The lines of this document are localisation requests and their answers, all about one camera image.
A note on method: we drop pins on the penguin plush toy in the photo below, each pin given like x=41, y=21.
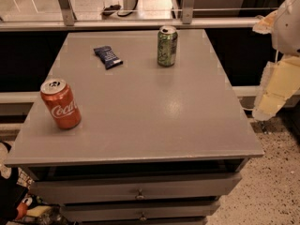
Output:
x=14, y=204

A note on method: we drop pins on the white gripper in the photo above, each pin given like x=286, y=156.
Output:
x=289, y=28

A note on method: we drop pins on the red Coca-Cola can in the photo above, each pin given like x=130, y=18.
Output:
x=58, y=98

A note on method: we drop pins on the metal drawer knob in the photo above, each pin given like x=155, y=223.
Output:
x=142, y=217
x=140, y=196

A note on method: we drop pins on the grey drawer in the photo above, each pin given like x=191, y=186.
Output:
x=125, y=189
x=132, y=211

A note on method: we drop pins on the grey drawer cabinet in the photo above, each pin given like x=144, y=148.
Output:
x=138, y=119

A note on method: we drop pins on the metal window railing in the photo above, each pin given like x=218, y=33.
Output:
x=75, y=15

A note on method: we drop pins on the blue snack packet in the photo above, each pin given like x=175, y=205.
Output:
x=107, y=57

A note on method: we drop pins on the lower metal drawer knob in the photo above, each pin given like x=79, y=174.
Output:
x=142, y=217

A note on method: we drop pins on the upper metal drawer knob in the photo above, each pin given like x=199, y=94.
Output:
x=140, y=196

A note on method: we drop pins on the green soda can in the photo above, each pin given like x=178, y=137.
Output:
x=166, y=45

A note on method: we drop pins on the upper grey drawer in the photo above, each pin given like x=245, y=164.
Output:
x=125, y=189

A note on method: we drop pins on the lower grey drawer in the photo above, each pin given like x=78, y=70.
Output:
x=132, y=211

